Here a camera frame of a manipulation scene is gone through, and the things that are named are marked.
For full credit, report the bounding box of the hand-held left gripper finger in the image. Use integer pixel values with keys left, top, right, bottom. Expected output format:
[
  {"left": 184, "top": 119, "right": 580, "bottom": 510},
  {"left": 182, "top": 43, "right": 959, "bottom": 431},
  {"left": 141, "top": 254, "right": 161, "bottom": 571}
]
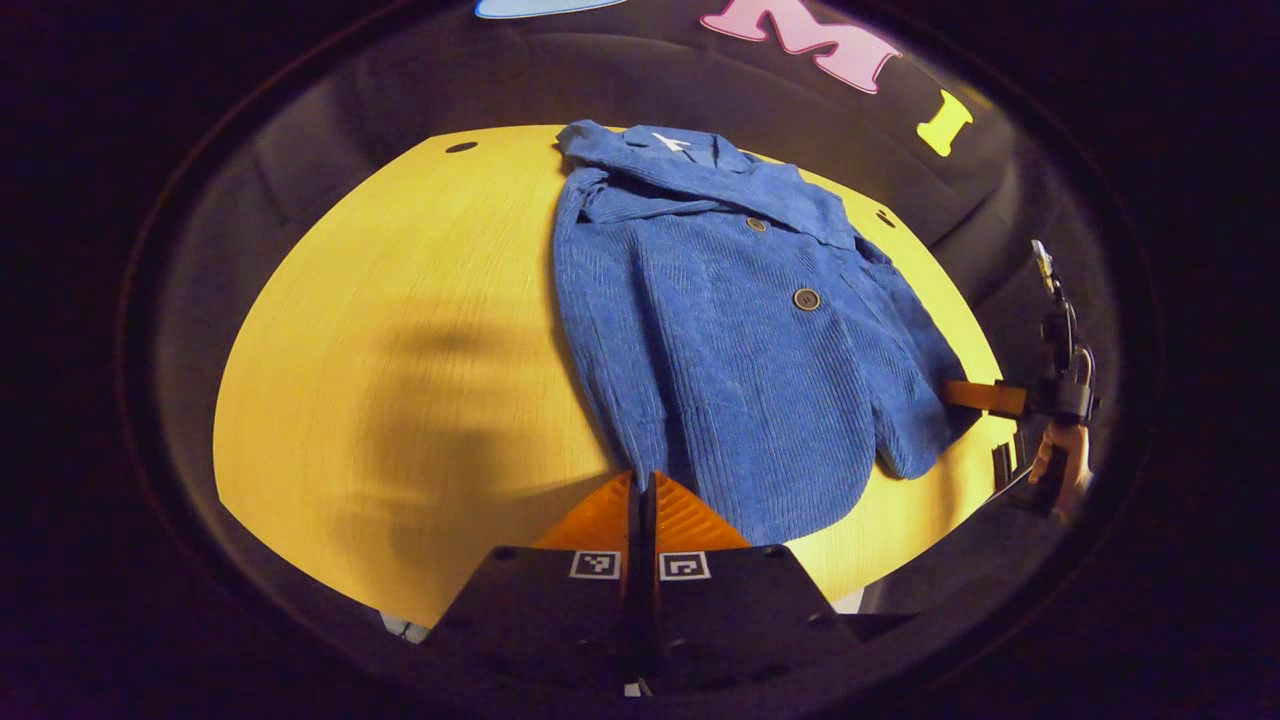
[
  {"left": 425, "top": 470, "right": 646, "bottom": 691},
  {"left": 643, "top": 470, "right": 916, "bottom": 693}
]

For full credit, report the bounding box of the blue corduroy jacket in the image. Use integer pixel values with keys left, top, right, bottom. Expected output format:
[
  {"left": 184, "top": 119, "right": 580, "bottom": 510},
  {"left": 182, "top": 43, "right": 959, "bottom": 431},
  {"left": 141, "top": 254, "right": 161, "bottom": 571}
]
[{"left": 553, "top": 120, "right": 986, "bottom": 546}]

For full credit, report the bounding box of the black backdrop cloth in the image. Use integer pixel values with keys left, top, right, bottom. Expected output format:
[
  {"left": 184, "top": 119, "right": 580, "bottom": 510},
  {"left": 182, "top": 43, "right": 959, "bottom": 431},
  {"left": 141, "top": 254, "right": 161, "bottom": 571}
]
[{"left": 150, "top": 0, "right": 1111, "bottom": 561}]

